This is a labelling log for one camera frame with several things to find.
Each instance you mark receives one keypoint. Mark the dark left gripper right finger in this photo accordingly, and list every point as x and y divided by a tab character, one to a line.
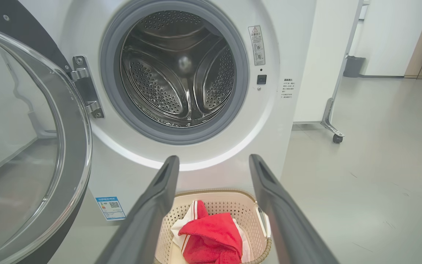
288	227

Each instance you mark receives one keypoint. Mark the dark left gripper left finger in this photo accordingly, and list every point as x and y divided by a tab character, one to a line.
145	220

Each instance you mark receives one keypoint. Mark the red and white garment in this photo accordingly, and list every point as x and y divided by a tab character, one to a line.
211	234

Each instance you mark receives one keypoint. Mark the black round glass washer door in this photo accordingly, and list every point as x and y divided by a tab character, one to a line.
73	146

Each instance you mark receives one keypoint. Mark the cream perforated laundry basket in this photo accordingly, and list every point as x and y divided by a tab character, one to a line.
225	205

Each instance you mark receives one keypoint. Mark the white front-load washing machine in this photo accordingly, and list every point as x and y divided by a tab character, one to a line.
269	110

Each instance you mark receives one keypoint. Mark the silver metal door hinge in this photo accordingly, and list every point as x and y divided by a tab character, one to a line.
86	88

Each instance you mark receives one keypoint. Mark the black door latch socket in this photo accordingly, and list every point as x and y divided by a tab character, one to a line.
261	79

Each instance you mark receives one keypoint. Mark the stainless steel washer drum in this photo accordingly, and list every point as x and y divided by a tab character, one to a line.
178	69

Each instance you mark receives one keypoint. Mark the blue energy label sticker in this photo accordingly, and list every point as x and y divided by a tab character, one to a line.
110	208

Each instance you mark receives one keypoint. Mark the black text instruction sticker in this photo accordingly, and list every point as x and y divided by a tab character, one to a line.
288	88

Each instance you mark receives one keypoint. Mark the white partition on caster stand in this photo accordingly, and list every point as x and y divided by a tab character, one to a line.
313	73

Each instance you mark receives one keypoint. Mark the dark grey trash bin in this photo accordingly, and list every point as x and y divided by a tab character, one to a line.
354	66

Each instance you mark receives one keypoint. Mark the white warning label sticker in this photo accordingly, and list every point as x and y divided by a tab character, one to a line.
256	46

